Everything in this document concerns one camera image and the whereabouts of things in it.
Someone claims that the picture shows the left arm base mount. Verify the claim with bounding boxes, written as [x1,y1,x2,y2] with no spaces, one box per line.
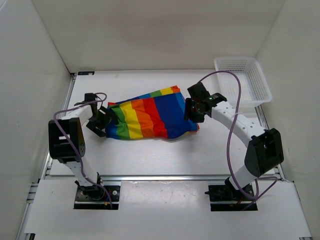
[73,180,121,210]

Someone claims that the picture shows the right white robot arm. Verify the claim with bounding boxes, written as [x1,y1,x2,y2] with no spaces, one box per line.
[184,83,284,200]

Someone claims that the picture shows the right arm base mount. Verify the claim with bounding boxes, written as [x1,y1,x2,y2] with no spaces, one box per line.
[205,179,258,212]

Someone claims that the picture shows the aluminium front rail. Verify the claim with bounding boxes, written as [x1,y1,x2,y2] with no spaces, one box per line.
[38,172,281,182]

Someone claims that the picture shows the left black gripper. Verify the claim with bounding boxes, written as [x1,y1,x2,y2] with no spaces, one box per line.
[86,106,118,137]

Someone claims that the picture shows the white plastic basket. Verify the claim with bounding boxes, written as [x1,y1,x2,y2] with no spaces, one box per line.
[214,56,272,110]

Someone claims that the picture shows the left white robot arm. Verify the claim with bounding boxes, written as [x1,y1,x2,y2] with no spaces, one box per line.
[48,92,117,200]

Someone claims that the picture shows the aluminium left side rail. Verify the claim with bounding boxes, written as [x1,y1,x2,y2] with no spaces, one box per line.
[15,72,78,240]

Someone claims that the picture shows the rainbow striped shorts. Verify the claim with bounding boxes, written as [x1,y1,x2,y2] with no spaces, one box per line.
[105,85,199,140]

